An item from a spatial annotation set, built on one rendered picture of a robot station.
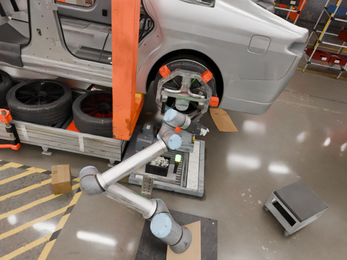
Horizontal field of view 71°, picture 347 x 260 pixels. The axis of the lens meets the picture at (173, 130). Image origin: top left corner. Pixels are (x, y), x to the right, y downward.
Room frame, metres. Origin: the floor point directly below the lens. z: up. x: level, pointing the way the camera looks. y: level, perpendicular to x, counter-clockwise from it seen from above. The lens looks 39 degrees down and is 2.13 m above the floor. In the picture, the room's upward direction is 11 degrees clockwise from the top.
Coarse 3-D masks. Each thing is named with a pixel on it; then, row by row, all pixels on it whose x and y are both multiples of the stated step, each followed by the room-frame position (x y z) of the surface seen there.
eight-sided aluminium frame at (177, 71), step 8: (176, 72) 2.10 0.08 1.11; (184, 72) 2.11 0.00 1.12; (192, 72) 2.15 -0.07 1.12; (160, 80) 2.11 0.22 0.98; (200, 80) 2.11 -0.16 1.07; (160, 88) 2.11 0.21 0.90; (208, 88) 2.11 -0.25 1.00; (160, 96) 2.11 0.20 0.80; (208, 96) 2.11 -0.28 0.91; (160, 104) 2.11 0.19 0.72; (208, 104) 2.11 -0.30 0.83; (192, 112) 2.16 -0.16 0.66
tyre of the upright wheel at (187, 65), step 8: (176, 56) 2.38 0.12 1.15; (184, 56) 2.35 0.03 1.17; (192, 56) 2.38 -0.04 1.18; (168, 64) 2.23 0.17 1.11; (176, 64) 2.19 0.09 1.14; (184, 64) 2.19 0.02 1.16; (192, 64) 2.20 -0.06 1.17; (200, 64) 2.26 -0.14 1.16; (208, 64) 2.40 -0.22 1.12; (200, 72) 2.19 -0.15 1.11
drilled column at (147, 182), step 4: (144, 176) 1.41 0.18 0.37; (144, 180) 1.41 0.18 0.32; (148, 180) 1.41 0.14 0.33; (152, 180) 1.41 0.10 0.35; (144, 184) 1.41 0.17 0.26; (148, 184) 1.41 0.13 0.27; (152, 184) 1.42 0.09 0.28; (144, 188) 1.41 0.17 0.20; (148, 188) 1.43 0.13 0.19; (144, 192) 1.41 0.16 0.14; (148, 192) 1.41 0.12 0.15; (144, 196) 1.41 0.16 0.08; (148, 196) 1.41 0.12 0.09
